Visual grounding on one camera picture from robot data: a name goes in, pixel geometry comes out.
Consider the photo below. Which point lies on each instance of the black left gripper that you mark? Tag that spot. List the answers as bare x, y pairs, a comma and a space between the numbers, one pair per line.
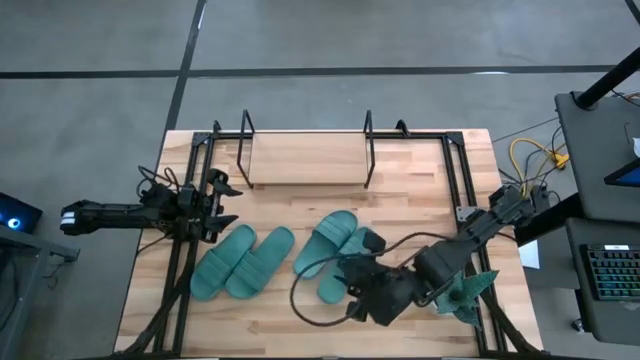
197, 215

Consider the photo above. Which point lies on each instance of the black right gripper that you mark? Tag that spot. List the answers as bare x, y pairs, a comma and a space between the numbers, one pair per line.
385, 292

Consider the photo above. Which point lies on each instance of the teal rubber slide sandal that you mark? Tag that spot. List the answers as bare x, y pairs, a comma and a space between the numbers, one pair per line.
262, 262
325, 240
330, 287
220, 265

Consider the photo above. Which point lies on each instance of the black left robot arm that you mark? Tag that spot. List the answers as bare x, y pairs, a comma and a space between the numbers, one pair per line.
110, 215

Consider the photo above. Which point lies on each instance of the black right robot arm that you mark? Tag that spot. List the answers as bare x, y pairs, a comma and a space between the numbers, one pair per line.
480, 225

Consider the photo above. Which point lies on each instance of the artificial succulent in white pot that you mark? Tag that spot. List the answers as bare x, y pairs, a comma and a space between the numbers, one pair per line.
470, 290

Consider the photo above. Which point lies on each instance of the white paper sheet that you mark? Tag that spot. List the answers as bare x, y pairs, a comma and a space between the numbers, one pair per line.
530, 255

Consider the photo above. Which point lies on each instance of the grey metal stand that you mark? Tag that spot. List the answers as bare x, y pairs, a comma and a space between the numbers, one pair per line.
50, 247

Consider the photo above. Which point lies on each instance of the black desk support bar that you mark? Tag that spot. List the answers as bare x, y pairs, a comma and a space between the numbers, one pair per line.
547, 220

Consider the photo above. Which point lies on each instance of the black power adapter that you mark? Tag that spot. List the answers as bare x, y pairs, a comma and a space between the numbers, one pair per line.
541, 197

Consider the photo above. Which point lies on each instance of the black computer with blue light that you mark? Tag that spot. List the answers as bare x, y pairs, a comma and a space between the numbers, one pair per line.
25, 212

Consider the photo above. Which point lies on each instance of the grey keyboard desk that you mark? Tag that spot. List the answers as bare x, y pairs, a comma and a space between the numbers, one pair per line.
610, 320

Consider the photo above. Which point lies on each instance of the backlit black keyboard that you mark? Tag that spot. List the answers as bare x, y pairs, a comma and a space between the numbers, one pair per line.
615, 272

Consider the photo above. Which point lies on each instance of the grey desk top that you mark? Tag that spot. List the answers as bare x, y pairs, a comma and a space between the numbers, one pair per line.
595, 165

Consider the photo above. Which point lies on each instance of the blue lit screen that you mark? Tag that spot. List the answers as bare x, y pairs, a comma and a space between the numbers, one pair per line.
627, 175

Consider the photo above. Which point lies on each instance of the black pole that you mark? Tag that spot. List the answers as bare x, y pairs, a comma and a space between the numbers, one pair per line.
607, 80

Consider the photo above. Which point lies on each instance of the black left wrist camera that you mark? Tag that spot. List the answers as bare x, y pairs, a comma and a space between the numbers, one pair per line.
187, 197

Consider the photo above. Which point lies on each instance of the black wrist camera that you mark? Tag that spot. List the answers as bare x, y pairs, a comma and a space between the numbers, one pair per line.
374, 242
187, 197

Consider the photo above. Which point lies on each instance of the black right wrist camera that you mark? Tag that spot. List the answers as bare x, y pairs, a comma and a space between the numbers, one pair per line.
374, 242

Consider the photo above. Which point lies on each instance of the wooden shelf with black frame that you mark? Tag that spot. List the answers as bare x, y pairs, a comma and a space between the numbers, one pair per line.
307, 160

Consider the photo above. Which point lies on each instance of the grey metal bracket plate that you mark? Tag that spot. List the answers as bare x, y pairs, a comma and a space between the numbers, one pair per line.
464, 213

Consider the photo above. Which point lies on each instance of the black aluminium table frame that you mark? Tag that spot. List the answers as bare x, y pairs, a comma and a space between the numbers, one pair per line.
425, 135

